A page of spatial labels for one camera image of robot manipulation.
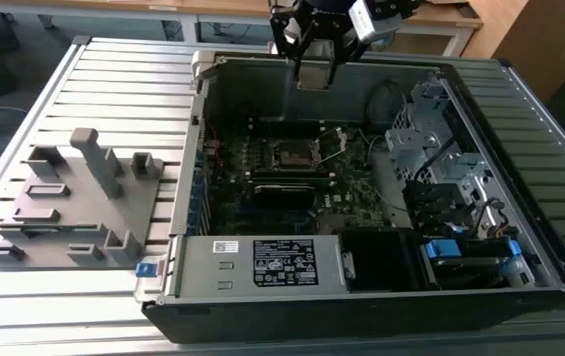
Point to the CPU socket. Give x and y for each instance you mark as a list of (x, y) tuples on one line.
[(294, 157)]

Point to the green motherboard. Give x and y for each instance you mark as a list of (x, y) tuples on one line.
[(356, 193)]

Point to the black PC case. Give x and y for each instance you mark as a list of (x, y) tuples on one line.
[(312, 319)]

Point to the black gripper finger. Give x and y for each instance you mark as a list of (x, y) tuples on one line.
[(349, 44), (301, 74)]

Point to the wooden cabinet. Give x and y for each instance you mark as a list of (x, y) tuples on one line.
[(549, 37)]

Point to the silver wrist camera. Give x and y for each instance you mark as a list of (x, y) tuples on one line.
[(376, 22)]

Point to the chipset heatsink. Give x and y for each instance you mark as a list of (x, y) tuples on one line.
[(332, 223)]

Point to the blue case latch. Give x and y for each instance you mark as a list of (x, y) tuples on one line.
[(146, 270)]

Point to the black fan shroud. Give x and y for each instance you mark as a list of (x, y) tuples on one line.
[(376, 259)]

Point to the expansion card black cooler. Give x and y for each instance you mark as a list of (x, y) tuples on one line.
[(282, 198)]

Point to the hard disk in blue carrier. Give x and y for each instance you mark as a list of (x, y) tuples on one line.
[(442, 247)]

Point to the wooden desk white frame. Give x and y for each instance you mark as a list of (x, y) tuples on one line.
[(440, 22)]

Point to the silver drive cage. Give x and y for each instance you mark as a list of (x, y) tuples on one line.
[(410, 148)]

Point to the grey parts rack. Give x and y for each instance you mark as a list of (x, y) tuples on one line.
[(88, 207)]

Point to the silver CPU chip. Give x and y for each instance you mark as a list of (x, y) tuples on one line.
[(314, 79)]

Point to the green RAM stick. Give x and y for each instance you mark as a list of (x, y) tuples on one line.
[(50, 230)]

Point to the black disk bay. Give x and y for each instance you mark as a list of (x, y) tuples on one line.
[(436, 200)]

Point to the silver power supply unit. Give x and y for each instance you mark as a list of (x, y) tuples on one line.
[(203, 274)]

